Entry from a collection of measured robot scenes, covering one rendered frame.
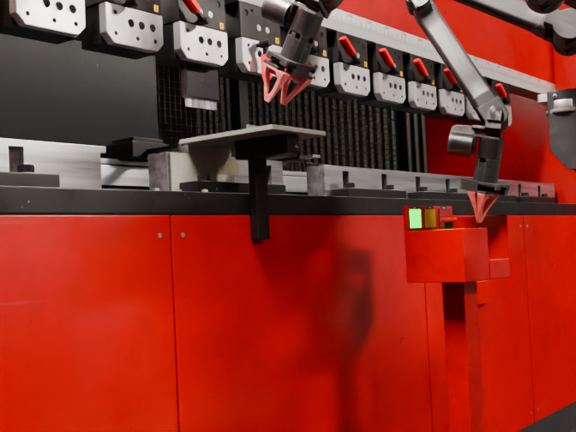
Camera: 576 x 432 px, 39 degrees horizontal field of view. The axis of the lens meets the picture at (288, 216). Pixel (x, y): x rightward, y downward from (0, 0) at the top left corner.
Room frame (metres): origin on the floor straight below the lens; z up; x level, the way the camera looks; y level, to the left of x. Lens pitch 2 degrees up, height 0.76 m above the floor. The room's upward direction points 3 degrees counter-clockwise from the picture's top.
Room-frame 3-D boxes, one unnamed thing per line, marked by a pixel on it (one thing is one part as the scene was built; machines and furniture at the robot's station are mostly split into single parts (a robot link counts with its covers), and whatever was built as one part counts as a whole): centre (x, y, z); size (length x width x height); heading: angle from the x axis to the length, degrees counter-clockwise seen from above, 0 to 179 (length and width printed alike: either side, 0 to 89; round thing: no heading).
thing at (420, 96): (2.60, -0.42, 1.26); 0.15 x 0.09 x 0.17; 142
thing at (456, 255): (1.94, -0.40, 0.75); 0.20 x 0.16 x 0.18; 135
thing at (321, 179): (2.83, -0.60, 0.92); 1.68 x 0.06 x 0.10; 142
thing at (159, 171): (1.88, 0.15, 0.92); 0.39 x 0.06 x 0.10; 142
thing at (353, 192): (2.28, -0.24, 0.89); 0.30 x 0.05 x 0.03; 142
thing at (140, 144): (1.94, 0.30, 1.01); 0.26 x 0.12 x 0.05; 52
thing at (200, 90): (1.84, 0.19, 1.13); 0.10 x 0.02 x 0.10; 142
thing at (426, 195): (2.59, -0.48, 0.89); 0.30 x 0.05 x 0.03; 142
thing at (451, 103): (2.76, -0.55, 1.26); 0.15 x 0.09 x 0.17; 142
